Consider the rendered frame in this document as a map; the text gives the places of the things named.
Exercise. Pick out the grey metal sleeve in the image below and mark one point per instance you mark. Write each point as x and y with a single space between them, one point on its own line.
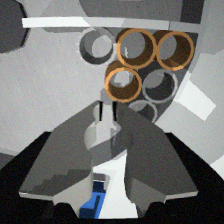
149 111
91 61

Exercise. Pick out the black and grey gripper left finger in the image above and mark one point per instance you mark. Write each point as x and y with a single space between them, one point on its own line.
56 167

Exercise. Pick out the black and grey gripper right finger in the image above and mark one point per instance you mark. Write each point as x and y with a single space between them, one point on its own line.
161 168

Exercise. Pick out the bronze bushing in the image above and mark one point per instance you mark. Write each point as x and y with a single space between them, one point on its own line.
123 94
182 55
148 54

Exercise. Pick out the grey metal bushing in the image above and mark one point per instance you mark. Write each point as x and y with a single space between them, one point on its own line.
162 92

